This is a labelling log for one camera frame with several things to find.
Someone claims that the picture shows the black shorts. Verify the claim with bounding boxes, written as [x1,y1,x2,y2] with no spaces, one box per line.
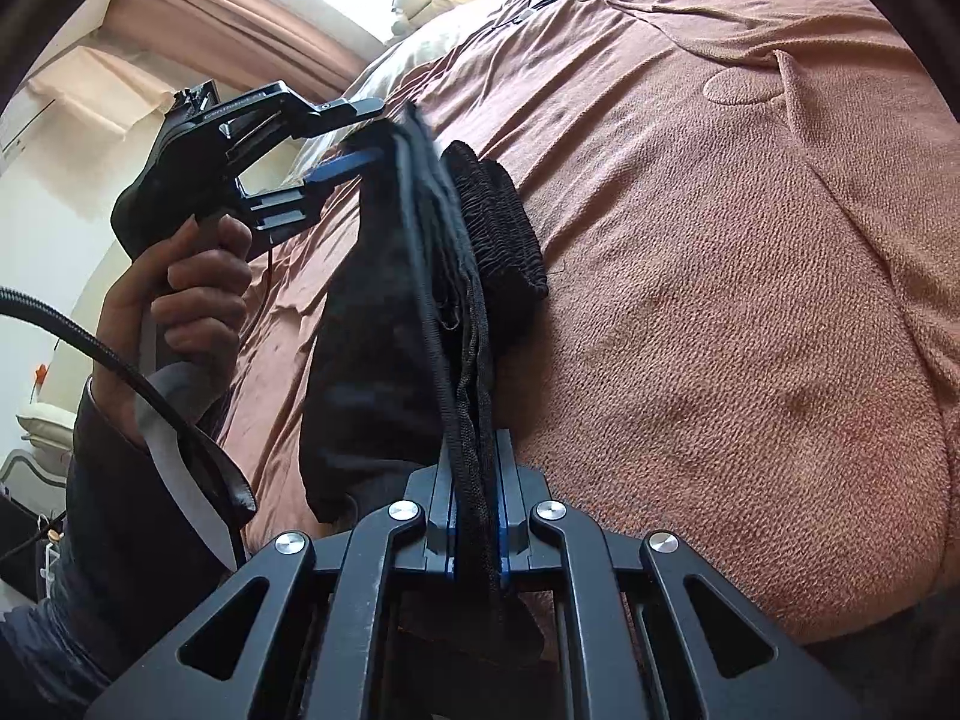
[298,102,552,662]

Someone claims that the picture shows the person's left forearm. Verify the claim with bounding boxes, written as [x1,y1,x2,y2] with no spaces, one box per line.
[2,392,224,718]

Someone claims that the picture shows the person's left hand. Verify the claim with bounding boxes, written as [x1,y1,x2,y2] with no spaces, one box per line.
[96,216,252,397]

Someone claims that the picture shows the beige pillow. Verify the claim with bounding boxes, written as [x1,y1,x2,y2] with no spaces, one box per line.
[283,7,542,189]

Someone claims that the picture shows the plush toy on sill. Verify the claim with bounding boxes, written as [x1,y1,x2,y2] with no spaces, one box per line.
[391,0,459,37]

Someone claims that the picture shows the left brown curtain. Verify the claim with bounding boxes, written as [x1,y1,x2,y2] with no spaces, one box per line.
[104,0,366,101]

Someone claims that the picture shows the white air conditioner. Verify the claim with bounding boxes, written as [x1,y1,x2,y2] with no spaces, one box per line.
[0,88,55,174]

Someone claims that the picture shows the cream leather headboard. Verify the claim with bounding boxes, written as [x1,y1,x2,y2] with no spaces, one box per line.
[16,242,130,476]

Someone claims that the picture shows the brown bed blanket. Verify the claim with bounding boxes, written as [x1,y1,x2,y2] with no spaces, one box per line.
[213,0,960,646]

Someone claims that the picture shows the black corrugated cable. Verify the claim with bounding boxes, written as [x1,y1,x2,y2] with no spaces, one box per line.
[0,284,260,571]

